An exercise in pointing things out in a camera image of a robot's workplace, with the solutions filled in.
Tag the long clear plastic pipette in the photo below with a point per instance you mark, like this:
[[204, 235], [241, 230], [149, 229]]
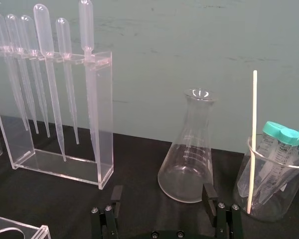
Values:
[[87, 27]]

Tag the large-bulb clear plastic pipette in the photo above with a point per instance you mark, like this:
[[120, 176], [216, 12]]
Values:
[[43, 30]]

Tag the clear glass conical flask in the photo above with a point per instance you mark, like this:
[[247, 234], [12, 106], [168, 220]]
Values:
[[189, 164]]

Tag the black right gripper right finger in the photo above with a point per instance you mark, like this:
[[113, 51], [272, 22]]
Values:
[[210, 201]]

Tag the black table cloth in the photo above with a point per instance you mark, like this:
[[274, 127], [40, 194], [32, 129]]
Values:
[[139, 179]]

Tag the small clear plastic pipette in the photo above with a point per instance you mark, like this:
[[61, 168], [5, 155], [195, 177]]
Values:
[[63, 37], [0, 32], [28, 33], [13, 32]]

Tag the clear acrylic pipette rack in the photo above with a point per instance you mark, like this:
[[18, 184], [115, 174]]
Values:
[[103, 119]]

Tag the large clear glass beaker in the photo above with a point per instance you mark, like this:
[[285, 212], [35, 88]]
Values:
[[271, 209]]

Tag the white stirring rod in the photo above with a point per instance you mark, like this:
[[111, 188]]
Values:
[[253, 112]]

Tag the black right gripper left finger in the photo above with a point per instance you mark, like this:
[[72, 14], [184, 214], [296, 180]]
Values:
[[110, 219]]

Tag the clear acrylic box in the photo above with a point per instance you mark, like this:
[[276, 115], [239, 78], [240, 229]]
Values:
[[20, 227]]

